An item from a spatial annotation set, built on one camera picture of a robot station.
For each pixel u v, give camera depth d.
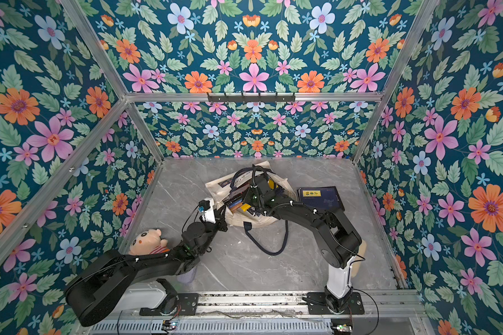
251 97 0.91
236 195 0.91
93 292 0.42
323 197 1.01
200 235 0.63
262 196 0.70
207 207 0.70
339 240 0.50
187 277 0.78
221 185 0.90
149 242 0.81
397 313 0.72
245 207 0.93
